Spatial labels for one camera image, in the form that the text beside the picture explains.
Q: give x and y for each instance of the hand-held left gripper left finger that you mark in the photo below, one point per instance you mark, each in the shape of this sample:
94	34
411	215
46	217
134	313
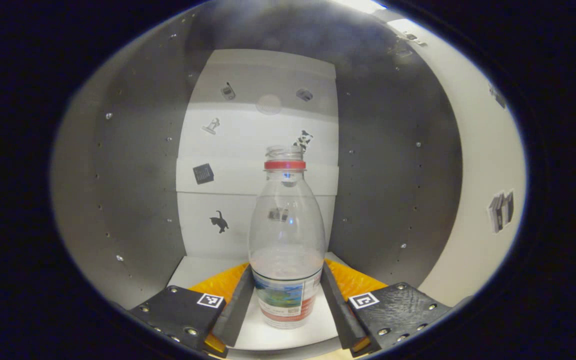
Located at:
240	310

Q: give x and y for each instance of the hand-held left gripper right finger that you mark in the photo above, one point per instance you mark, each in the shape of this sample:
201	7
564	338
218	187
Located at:
335	310

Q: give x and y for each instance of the clear plastic bottle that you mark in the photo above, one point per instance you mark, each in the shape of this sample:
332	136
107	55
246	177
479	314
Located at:
287	240

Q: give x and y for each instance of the grey cabinet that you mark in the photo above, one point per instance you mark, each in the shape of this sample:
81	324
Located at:
138	175

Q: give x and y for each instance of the grey cabinet door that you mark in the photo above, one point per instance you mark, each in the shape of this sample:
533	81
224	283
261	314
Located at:
478	175

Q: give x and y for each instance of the large ceiling light panel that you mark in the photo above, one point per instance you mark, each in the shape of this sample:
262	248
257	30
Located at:
363	4

